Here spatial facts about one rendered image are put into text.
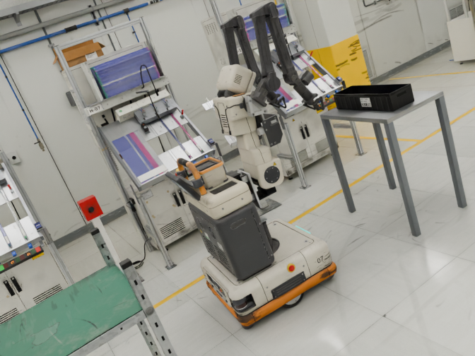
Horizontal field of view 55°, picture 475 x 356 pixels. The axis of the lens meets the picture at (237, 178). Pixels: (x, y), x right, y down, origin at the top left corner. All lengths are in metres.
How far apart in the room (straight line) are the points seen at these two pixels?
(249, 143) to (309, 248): 0.70
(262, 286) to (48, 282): 1.91
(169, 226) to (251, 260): 1.60
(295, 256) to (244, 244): 0.34
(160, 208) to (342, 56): 3.52
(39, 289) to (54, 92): 2.32
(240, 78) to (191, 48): 3.32
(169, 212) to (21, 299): 1.31
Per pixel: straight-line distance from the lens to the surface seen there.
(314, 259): 2.75
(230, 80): 2.57
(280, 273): 2.66
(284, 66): 2.56
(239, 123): 2.61
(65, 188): 5.47
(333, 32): 6.42
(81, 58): 4.30
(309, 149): 4.68
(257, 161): 2.65
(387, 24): 7.86
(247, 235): 2.53
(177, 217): 4.07
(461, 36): 7.19
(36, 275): 3.91
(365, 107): 3.12
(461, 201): 3.35
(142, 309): 1.40
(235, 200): 2.45
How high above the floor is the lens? 1.59
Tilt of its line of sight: 18 degrees down
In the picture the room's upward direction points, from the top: 21 degrees counter-clockwise
